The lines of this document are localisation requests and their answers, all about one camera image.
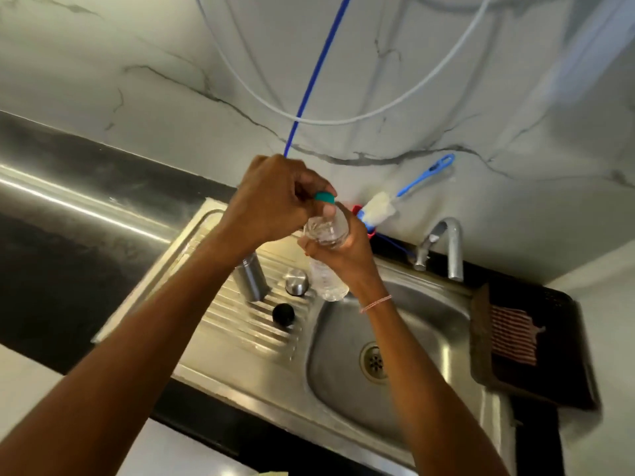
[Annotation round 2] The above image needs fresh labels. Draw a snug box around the stainless steel sink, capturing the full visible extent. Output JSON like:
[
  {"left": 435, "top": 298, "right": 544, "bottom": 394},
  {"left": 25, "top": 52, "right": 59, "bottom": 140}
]
[{"left": 91, "top": 197, "right": 518, "bottom": 476}]

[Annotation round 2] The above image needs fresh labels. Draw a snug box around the black flask stopper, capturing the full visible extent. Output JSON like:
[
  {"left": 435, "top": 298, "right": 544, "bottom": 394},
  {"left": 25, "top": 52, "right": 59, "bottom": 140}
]
[{"left": 271, "top": 302, "right": 297, "bottom": 329}]

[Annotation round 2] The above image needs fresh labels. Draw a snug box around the person's left hand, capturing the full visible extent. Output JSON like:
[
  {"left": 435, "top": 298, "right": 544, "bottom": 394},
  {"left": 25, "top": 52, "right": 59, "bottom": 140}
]
[{"left": 217, "top": 153, "right": 339, "bottom": 255}]

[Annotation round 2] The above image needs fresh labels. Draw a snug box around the person's right forearm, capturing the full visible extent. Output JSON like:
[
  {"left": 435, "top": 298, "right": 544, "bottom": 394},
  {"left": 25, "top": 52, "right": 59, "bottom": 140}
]
[{"left": 360, "top": 297, "right": 512, "bottom": 476}]

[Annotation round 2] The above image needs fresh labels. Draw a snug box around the steel flask bottle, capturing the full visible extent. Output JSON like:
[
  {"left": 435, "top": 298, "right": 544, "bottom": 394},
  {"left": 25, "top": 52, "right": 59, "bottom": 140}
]
[{"left": 230, "top": 251, "right": 273, "bottom": 303}]

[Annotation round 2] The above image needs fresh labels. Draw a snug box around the blue white bottle brush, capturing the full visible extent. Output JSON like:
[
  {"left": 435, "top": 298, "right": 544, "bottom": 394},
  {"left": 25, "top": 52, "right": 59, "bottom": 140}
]
[{"left": 357, "top": 153, "right": 457, "bottom": 234}]

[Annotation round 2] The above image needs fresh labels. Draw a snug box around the blue hose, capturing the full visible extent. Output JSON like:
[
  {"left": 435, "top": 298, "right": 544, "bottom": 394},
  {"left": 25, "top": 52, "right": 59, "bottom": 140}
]
[{"left": 282, "top": 0, "right": 419, "bottom": 259}]

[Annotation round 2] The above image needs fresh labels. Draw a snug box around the red white thread bracelet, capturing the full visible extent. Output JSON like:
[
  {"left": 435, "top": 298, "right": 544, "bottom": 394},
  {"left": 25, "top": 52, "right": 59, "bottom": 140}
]
[{"left": 358, "top": 294, "right": 394, "bottom": 315}]

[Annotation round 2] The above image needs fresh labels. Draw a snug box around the red plastic brush holder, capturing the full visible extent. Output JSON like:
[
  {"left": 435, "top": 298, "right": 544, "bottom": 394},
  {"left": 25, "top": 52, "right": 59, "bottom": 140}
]
[{"left": 351, "top": 204, "right": 378, "bottom": 240}]

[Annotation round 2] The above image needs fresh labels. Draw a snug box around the metal sink drain strainer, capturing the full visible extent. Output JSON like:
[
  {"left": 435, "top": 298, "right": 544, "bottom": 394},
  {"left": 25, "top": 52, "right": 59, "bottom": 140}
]
[{"left": 359, "top": 340, "right": 391, "bottom": 385}]

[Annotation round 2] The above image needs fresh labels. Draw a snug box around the clear plastic water bottle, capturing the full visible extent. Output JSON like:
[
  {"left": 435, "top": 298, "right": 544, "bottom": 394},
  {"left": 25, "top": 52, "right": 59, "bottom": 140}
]
[{"left": 303, "top": 190, "right": 352, "bottom": 303}]

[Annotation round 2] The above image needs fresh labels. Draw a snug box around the red checkered cloth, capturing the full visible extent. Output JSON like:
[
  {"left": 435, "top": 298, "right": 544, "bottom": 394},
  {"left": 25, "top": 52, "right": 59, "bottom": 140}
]
[{"left": 489, "top": 305, "right": 547, "bottom": 367}]

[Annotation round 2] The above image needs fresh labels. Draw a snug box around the chrome sink faucet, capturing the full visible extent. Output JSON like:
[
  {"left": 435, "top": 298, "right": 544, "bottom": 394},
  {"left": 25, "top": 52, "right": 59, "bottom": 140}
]
[{"left": 412, "top": 216, "right": 465, "bottom": 284}]

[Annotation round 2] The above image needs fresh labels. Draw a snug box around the white hose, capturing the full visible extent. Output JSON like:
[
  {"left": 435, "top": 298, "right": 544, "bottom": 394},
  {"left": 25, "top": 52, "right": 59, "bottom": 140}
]
[{"left": 194, "top": 0, "right": 498, "bottom": 126}]

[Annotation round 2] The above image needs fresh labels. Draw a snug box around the person's left forearm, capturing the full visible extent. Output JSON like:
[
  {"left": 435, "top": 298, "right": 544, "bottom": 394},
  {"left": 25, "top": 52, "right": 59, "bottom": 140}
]
[{"left": 0, "top": 225, "right": 249, "bottom": 476}]

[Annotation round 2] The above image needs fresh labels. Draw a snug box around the person's right hand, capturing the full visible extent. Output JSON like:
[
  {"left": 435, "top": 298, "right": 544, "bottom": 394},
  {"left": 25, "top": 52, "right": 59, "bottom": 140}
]
[{"left": 296, "top": 202, "right": 394, "bottom": 314}]

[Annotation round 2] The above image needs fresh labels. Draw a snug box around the steel flask cup lid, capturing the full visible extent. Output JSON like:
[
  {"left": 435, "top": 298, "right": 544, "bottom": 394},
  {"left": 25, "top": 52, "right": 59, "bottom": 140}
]
[{"left": 283, "top": 268, "right": 311, "bottom": 298}]

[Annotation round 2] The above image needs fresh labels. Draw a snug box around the dark woven tray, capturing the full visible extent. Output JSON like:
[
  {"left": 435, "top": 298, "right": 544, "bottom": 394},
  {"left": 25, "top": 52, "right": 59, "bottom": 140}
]
[{"left": 468, "top": 282, "right": 599, "bottom": 412}]

